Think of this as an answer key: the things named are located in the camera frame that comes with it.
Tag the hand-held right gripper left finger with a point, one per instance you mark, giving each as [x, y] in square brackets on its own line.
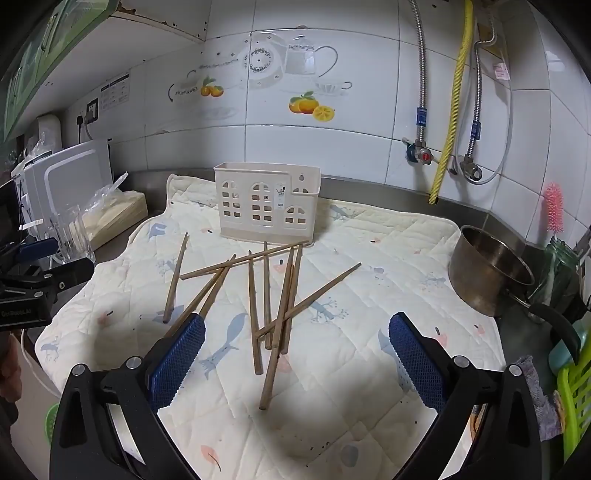
[178, 362]

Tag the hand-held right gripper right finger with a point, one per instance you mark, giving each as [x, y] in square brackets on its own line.
[415, 364]

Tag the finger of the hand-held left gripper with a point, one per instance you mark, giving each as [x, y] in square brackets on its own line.
[69, 273]
[41, 249]

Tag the pile of wooden chopsticks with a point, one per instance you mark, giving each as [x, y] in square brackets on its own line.
[253, 314]

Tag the cream plastic utensil holder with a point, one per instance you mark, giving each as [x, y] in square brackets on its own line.
[268, 203]

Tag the clear glass cup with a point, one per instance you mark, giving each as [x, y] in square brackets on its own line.
[71, 235]

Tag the clear bag of beige sheets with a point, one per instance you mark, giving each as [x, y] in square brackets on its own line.
[117, 212]

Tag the white cutting board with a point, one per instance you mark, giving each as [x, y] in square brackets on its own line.
[76, 175]

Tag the cream quilted printed mat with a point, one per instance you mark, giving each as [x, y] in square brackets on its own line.
[351, 286]

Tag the stainless steel pot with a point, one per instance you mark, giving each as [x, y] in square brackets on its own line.
[485, 272]

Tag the white plastic container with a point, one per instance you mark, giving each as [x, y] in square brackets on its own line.
[50, 133]

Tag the green plastic strainer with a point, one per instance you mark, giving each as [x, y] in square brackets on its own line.
[51, 424]

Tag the grey rag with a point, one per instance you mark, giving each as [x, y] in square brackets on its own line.
[538, 397]

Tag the teal plastic cup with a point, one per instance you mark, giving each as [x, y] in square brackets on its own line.
[559, 355]

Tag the green plastic rack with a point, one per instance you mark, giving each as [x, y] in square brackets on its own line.
[577, 392]

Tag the green tinted glass jar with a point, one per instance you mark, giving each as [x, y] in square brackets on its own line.
[561, 272]

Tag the metal angle valve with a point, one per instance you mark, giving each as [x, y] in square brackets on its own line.
[468, 168]

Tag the pink bottle brush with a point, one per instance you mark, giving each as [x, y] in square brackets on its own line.
[553, 207]

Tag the wall power socket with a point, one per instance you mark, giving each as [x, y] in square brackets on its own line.
[93, 110]

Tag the printed wall label sheet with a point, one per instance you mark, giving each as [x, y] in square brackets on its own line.
[115, 91]

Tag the green wall cabinet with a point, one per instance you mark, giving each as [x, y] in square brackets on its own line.
[41, 60]

